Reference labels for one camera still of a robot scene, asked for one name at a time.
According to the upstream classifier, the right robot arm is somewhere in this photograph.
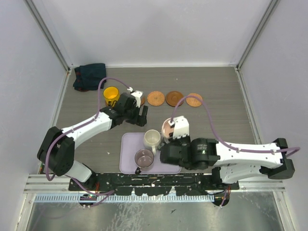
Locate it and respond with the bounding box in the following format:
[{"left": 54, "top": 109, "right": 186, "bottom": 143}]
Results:
[{"left": 160, "top": 137, "right": 295, "bottom": 190}]

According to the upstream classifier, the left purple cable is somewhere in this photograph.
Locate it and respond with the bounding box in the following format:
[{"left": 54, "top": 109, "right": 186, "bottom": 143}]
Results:
[{"left": 45, "top": 77, "right": 134, "bottom": 210}]

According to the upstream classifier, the woven rattan coaster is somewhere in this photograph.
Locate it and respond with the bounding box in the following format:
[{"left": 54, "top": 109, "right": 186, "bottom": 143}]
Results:
[
  {"left": 147, "top": 91, "right": 165, "bottom": 106},
  {"left": 186, "top": 93, "right": 203, "bottom": 107}
]

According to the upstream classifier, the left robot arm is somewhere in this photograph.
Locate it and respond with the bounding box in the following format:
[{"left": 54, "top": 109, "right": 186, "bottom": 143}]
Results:
[{"left": 37, "top": 90, "right": 148, "bottom": 191}]

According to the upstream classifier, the aluminium frame rail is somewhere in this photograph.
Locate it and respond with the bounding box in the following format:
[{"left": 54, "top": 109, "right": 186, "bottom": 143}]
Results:
[{"left": 24, "top": 173, "right": 285, "bottom": 195}]

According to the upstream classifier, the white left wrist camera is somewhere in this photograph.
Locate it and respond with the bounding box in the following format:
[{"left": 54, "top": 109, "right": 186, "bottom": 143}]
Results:
[{"left": 127, "top": 87, "right": 143, "bottom": 108}]

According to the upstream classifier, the yellow mug black outside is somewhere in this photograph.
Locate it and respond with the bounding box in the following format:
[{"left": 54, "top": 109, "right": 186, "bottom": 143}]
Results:
[{"left": 103, "top": 87, "right": 120, "bottom": 101}]

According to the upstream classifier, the white speckled mug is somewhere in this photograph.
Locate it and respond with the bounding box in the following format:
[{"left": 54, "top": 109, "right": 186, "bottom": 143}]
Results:
[{"left": 143, "top": 129, "right": 162, "bottom": 155}]

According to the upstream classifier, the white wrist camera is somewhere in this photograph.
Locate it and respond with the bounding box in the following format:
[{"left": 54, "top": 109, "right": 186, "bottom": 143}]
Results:
[
  {"left": 127, "top": 87, "right": 143, "bottom": 108},
  {"left": 168, "top": 116, "right": 190, "bottom": 140}
]

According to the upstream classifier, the pink mug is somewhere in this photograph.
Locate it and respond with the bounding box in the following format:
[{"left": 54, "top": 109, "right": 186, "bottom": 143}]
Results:
[{"left": 161, "top": 118, "right": 175, "bottom": 141}]

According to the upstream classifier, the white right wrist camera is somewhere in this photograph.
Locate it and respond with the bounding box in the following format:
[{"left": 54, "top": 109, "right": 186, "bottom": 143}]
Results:
[{"left": 168, "top": 116, "right": 190, "bottom": 140}]

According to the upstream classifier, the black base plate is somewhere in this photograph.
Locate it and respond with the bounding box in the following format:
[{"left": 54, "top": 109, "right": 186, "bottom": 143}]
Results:
[{"left": 83, "top": 173, "right": 228, "bottom": 196}]

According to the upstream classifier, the dark folded cloth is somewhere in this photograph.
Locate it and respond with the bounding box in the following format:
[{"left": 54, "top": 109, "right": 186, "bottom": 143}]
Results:
[{"left": 73, "top": 63, "right": 106, "bottom": 92}]

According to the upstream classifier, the lilac mug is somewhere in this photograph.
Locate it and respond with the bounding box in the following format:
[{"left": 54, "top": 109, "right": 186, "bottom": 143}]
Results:
[{"left": 134, "top": 149, "right": 154, "bottom": 175}]

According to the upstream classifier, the lilac plastic tray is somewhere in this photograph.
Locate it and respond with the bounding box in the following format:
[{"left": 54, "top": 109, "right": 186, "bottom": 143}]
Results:
[{"left": 119, "top": 132, "right": 181, "bottom": 174}]

